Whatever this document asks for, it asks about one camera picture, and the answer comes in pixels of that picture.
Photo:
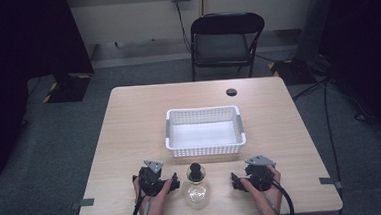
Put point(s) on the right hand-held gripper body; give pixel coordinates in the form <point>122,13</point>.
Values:
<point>259,173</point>

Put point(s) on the person's right hand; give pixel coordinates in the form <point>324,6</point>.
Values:
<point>266,196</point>

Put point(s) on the grey tape strip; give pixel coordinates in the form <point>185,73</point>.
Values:
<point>82,203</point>
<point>330,181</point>

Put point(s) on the clear glass flask black stopper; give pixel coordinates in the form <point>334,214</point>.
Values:
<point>196,190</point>

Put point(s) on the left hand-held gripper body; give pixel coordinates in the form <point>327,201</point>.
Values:
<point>148,181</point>

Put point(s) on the black floor box yellow stripes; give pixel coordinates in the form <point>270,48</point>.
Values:
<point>293,70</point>

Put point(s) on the black folding chair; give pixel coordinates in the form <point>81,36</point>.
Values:
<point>225,42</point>

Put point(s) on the white plastic basket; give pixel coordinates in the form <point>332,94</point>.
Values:
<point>205,132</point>

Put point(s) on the person's left hand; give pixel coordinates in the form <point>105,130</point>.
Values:
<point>157,203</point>

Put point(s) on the dark curtain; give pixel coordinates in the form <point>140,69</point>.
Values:
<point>19,74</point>
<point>362,50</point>

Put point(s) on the black stand base yellow stripes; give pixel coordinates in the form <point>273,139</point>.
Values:
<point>67,87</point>

